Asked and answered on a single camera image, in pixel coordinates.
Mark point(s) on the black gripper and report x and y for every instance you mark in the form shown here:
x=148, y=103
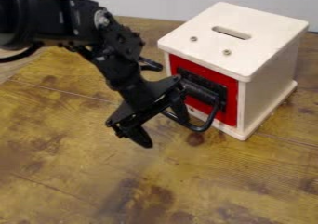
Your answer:
x=144, y=97

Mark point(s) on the black metal drawer handle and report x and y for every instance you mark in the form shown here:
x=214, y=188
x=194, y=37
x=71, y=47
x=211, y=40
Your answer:
x=207, y=97

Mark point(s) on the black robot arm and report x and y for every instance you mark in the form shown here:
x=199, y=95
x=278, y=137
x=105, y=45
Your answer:
x=83, y=27

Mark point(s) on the white wooden box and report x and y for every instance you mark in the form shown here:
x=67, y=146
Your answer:
x=243, y=49

